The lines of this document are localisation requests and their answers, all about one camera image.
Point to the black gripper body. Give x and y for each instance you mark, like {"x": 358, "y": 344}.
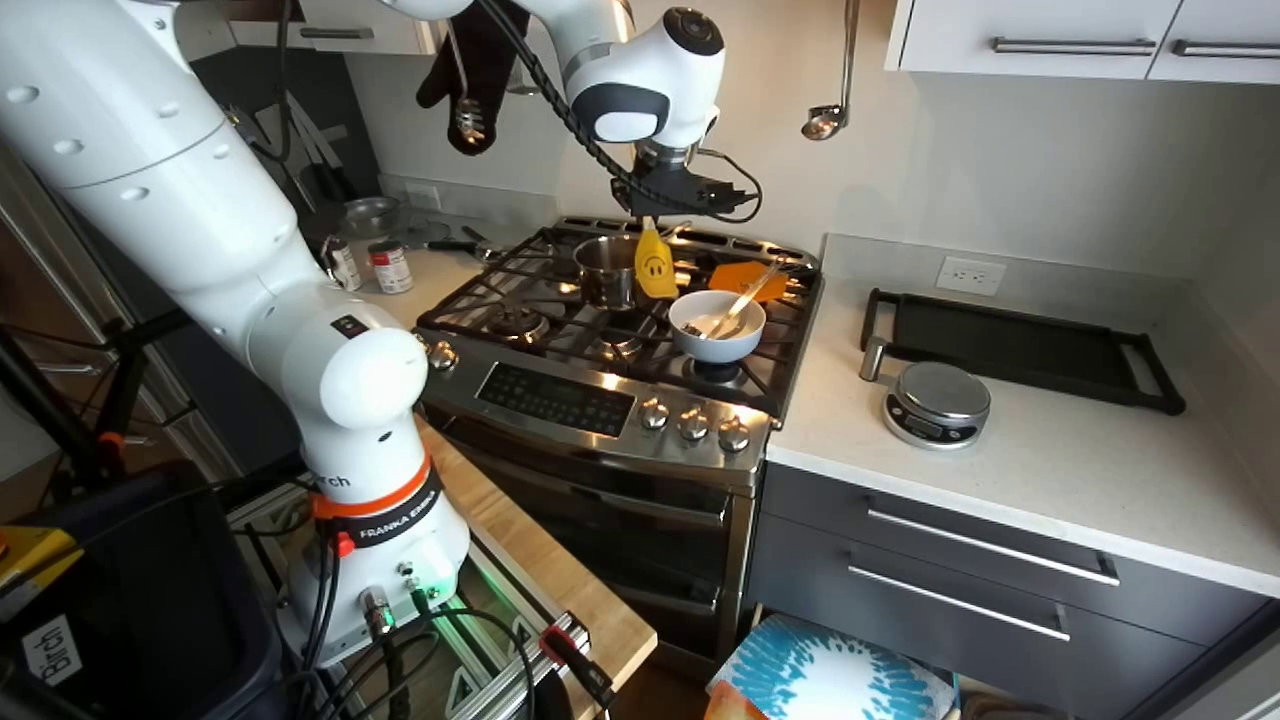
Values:
{"x": 666, "y": 176}

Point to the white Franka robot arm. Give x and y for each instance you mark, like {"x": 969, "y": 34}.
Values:
{"x": 161, "y": 175}

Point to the stainless steel pot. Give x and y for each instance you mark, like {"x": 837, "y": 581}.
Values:
{"x": 601, "y": 283}

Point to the grey bowl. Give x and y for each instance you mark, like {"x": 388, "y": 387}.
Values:
{"x": 719, "y": 349}

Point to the black cast-iron stove grate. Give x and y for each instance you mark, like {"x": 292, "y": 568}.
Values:
{"x": 626, "y": 332}
{"x": 787, "y": 343}
{"x": 501, "y": 303}

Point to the orange honeycomb silicone trivet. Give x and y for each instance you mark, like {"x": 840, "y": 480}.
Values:
{"x": 777, "y": 285}

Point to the black oven mitt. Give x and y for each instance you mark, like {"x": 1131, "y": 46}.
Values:
{"x": 491, "y": 83}

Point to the steel stove knob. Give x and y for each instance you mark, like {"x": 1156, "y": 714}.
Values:
{"x": 447, "y": 355}
{"x": 655, "y": 412}
{"x": 734, "y": 428}
{"x": 695, "y": 425}

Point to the black oven control panel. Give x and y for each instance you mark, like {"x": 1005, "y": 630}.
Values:
{"x": 552, "y": 399}

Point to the red label jar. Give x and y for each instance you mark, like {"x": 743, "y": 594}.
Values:
{"x": 388, "y": 271}

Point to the small white bottle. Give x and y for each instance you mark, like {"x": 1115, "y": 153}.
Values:
{"x": 344, "y": 265}

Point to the stainless steel gas range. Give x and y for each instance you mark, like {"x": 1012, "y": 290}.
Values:
{"x": 601, "y": 563}

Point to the light wooden board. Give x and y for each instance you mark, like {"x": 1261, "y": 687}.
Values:
{"x": 544, "y": 563}

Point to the black baking tray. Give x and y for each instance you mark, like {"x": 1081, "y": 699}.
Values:
{"x": 1012, "y": 344}

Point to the dark grey drawer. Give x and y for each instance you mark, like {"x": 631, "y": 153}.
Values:
{"x": 1174, "y": 586}
{"x": 802, "y": 586}

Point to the white upper cabinet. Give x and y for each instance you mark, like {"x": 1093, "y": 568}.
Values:
{"x": 1043, "y": 24}

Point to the blue and white printed cloth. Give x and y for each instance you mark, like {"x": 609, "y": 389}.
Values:
{"x": 832, "y": 675}

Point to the black tripod stand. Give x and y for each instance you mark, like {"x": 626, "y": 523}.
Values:
{"x": 122, "y": 387}

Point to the black bin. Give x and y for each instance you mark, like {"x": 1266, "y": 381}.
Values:
{"x": 161, "y": 626}

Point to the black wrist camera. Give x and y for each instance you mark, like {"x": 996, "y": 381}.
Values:
{"x": 723, "y": 197}

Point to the white wall outlet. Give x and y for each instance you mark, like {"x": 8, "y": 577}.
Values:
{"x": 969, "y": 273}

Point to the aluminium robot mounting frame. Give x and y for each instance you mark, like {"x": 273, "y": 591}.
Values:
{"x": 493, "y": 666}

